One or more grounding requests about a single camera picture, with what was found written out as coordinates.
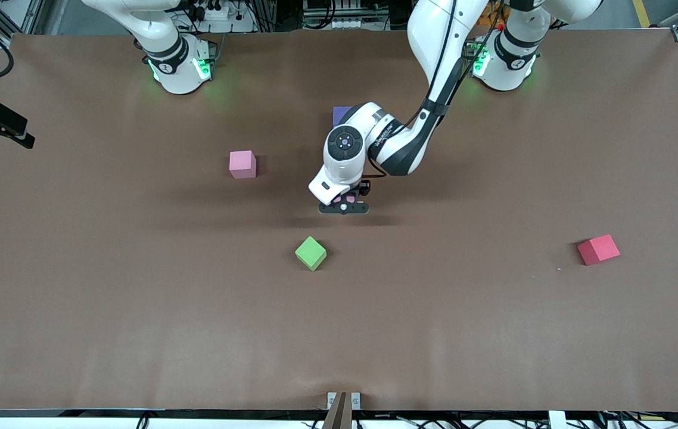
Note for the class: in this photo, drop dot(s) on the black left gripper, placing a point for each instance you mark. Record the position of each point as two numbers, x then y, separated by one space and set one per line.
363 188

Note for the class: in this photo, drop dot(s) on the pink foam cube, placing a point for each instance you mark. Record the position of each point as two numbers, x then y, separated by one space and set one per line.
351 198
242 164

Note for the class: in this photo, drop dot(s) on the purple foam cube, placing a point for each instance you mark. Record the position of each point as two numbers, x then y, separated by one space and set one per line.
341 115

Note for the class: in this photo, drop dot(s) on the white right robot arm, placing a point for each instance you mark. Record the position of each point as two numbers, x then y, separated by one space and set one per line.
175 71

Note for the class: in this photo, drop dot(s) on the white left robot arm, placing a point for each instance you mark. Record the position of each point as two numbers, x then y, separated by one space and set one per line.
345 173

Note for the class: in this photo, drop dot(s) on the green foam cube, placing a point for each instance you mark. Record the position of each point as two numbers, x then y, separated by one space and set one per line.
310 252

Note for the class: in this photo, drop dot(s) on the bag of orange items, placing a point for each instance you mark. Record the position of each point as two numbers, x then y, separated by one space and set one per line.
497 18

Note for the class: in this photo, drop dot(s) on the brown paper table cover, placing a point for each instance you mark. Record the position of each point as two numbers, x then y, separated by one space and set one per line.
136 333

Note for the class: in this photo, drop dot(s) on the red foam cube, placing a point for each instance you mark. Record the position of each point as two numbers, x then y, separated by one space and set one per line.
598 249

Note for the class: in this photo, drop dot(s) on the small metal bracket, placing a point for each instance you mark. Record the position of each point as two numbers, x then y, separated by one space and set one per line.
355 400

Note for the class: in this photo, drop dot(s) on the brown wooden post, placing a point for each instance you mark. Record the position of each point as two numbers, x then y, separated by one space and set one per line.
339 417

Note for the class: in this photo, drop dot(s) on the white table post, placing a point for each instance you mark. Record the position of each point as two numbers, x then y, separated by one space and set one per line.
557 420

